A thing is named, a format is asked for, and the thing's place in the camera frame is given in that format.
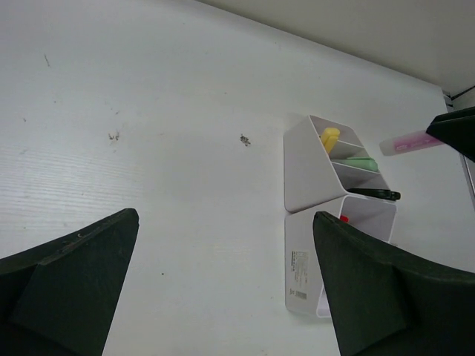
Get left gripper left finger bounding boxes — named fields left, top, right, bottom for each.
left=1, top=208, right=139, bottom=355

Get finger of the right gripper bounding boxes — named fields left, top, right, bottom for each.
left=426, top=107, right=475, bottom=162

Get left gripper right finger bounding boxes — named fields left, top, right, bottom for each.
left=312, top=211, right=474, bottom=355

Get purple highlighter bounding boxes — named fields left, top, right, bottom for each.
left=379, top=131, right=443, bottom=156

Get green highlighter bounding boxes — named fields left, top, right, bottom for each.
left=333, top=157, right=379, bottom=172

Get black handled scissors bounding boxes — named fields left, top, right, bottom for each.
left=347, top=188, right=401, bottom=201

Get yellow highlighter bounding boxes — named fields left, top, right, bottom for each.
left=320, top=128, right=341, bottom=154

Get white compartment organizer box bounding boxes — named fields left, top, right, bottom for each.
left=284, top=116, right=397, bottom=319

